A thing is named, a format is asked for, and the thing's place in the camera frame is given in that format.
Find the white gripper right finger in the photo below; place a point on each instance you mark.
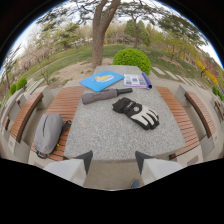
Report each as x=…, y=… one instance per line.
x=155, y=168

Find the person's shoe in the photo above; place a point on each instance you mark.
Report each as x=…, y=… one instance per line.
x=135, y=183

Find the wooden slat bench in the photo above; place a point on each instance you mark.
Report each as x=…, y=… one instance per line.
x=186, y=116
x=50, y=116

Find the large tree trunk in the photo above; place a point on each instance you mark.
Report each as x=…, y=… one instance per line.
x=100, y=33

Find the blue book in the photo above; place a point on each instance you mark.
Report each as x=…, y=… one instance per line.
x=101, y=80

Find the stone table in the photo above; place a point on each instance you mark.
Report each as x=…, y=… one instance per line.
x=123, y=126

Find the grey backpack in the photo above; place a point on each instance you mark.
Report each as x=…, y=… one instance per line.
x=48, y=134

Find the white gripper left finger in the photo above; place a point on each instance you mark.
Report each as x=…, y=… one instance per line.
x=71, y=168

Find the round green bush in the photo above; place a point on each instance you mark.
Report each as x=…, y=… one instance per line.
x=132, y=60

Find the grey folded umbrella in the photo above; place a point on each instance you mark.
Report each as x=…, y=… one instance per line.
x=100, y=95

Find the black and white glove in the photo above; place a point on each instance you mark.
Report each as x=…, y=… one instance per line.
x=138, y=113

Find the open magazine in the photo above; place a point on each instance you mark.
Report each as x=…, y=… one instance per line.
x=136, y=80

